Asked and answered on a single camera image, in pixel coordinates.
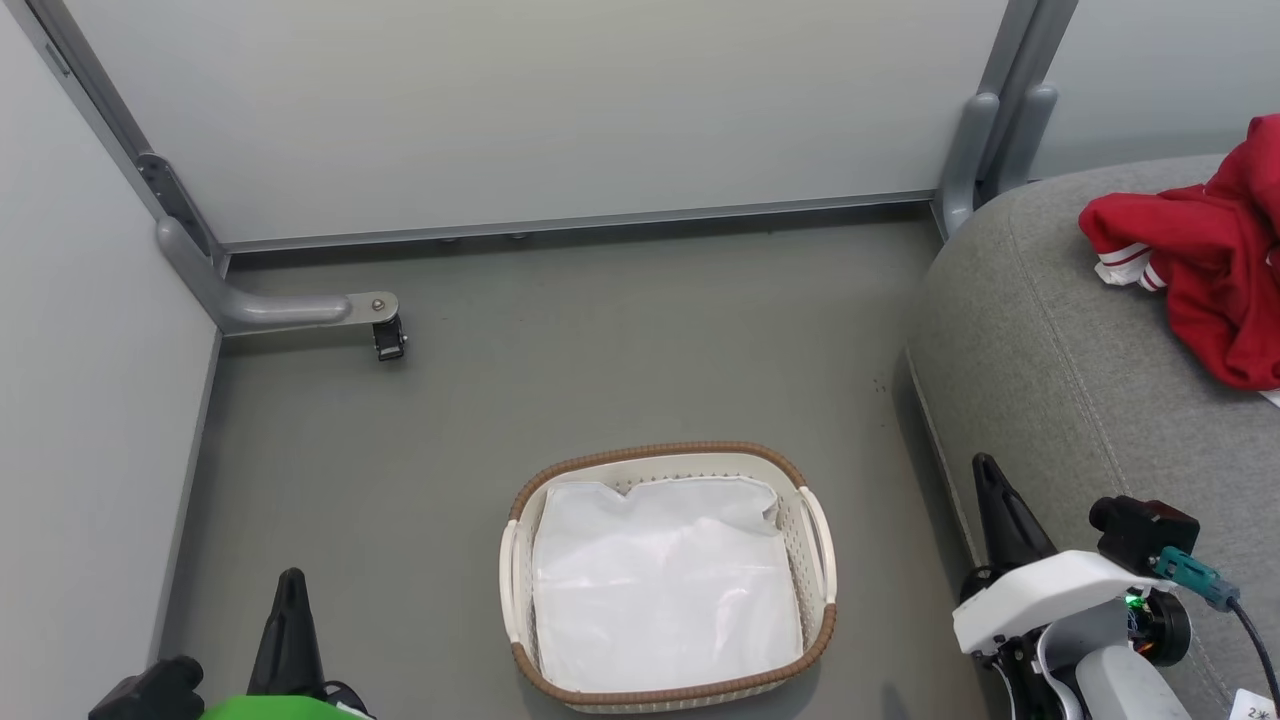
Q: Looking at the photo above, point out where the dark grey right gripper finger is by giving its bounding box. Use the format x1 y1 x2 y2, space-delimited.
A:
971 453 1058 592

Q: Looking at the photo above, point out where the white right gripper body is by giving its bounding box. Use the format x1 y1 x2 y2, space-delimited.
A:
951 549 1177 658

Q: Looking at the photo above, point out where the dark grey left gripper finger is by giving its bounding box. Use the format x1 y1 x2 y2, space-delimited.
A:
246 567 328 699

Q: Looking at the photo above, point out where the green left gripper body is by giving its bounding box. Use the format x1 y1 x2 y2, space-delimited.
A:
198 694 369 720

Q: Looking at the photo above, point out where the red and white garment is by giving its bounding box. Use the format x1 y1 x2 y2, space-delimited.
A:
1077 113 1280 392

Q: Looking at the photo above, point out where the grey fabric sofa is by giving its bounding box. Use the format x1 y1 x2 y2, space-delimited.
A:
904 152 1280 720

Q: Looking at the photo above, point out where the cream laundry basket brown rim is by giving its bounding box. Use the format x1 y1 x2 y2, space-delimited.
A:
498 440 839 715

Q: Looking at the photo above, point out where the grey partition foot long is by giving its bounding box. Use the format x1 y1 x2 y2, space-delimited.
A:
154 216 401 337

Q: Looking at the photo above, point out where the white basket liner cloth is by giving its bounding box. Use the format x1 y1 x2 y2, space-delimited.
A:
531 475 806 695

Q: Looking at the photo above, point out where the grey partition foot pair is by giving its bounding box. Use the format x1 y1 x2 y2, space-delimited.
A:
934 82 1060 241

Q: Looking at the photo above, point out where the teal right camera connector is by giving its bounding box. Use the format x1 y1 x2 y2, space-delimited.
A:
1149 547 1228 612

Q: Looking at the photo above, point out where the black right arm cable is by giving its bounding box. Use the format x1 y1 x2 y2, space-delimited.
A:
1222 596 1280 706

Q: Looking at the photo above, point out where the grey metal partition bottom rail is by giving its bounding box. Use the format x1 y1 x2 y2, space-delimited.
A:
222 188 937 255

